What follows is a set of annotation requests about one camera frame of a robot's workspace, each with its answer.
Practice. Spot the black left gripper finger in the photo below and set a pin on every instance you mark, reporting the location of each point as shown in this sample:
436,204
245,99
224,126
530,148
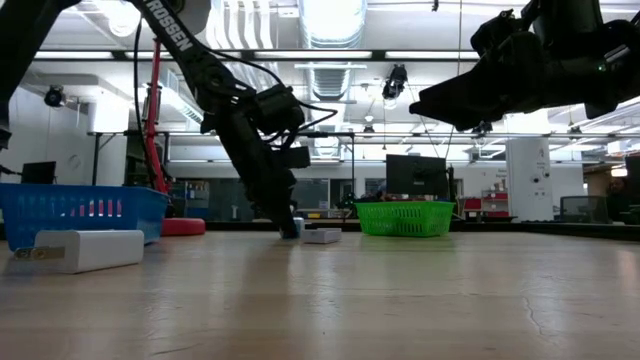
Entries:
285,217

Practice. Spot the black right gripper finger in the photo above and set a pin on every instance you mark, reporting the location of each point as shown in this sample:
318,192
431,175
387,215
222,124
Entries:
440,110
487,95

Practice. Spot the blue white charger cube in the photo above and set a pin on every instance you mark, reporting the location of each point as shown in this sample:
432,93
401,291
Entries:
299,227

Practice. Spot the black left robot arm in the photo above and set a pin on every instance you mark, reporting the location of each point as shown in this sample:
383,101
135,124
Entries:
200,70

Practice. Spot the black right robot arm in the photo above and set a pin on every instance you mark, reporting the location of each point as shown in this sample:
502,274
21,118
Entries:
620,30

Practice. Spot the black monitor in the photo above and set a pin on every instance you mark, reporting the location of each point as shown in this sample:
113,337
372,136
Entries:
39,174
415,175

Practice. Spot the white round column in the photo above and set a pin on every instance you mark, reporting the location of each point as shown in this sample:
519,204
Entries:
529,180

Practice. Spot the red desk lamp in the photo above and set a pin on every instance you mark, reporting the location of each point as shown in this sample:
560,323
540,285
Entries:
182,226

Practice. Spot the red shelf cart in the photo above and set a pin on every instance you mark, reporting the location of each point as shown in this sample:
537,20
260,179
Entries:
495,202

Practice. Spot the green plastic basket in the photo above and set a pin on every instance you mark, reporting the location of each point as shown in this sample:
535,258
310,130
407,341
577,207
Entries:
405,219

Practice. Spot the blue plastic basket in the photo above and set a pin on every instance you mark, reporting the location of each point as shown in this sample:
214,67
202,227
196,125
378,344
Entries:
140,215

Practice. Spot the person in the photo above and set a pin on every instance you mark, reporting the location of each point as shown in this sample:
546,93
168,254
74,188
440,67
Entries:
617,187

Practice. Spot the black ceiling spotlight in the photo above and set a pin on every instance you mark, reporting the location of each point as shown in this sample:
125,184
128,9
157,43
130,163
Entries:
54,96

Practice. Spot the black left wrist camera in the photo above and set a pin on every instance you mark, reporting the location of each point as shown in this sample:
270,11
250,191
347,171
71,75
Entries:
297,157

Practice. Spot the black overhead camera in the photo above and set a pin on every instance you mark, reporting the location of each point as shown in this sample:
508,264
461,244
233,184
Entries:
395,82

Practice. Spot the black aluminium rig frame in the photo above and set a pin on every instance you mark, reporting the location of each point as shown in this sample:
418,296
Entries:
378,55

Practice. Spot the white flat wall charger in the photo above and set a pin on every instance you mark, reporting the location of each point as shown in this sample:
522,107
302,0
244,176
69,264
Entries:
95,250

